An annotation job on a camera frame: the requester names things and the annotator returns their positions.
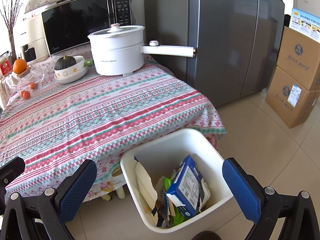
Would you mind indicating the dried brown branches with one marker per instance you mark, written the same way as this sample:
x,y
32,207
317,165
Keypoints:
x,y
11,12

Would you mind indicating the small orange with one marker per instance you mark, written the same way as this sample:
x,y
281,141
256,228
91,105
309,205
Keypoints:
x,y
26,94
33,85
22,93

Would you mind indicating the striped patterned tablecloth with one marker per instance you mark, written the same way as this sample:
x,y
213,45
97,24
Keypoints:
x,y
100,115

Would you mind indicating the cardboard box with white label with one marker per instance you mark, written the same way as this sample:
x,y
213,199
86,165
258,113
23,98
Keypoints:
x,y
280,105

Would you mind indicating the white cardboard piece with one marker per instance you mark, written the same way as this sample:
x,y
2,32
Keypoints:
x,y
145,185

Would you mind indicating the green snack bag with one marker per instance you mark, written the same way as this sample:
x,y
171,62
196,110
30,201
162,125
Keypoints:
x,y
178,216

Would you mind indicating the white plastic bin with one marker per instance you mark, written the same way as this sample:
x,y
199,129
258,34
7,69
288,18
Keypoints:
x,y
187,142

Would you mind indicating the glass vase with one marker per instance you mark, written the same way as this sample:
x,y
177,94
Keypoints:
x,y
13,45

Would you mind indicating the grey refrigerator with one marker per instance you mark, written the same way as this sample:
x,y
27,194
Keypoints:
x,y
225,42

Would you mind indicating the large orange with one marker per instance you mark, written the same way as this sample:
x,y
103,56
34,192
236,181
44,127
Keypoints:
x,y
19,66

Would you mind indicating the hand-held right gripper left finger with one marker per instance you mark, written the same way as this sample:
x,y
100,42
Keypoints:
x,y
77,187

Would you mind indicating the blue cardboard box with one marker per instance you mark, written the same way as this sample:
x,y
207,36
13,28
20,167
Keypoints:
x,y
187,187

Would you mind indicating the white electric cooking pot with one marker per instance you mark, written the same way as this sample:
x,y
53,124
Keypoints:
x,y
117,60

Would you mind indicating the cream air fryer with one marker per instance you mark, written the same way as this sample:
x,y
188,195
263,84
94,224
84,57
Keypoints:
x,y
27,32

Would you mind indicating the dark green pumpkin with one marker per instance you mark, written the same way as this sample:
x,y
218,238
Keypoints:
x,y
63,63

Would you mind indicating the white table leg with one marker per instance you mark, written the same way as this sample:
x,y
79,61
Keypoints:
x,y
121,193

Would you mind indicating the red labelled jar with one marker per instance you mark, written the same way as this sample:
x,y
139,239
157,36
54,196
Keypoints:
x,y
5,66

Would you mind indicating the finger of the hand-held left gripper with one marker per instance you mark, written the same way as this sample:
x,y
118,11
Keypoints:
x,y
12,167

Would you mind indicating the black microwave oven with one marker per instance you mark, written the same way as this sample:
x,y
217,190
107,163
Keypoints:
x,y
82,22

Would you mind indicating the glass jar with wooden lid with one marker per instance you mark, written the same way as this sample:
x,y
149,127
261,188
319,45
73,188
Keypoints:
x,y
27,78

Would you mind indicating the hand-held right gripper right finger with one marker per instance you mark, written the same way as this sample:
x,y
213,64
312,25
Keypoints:
x,y
241,192

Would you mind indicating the blue printed flat box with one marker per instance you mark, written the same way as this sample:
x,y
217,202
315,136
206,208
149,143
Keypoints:
x,y
307,25

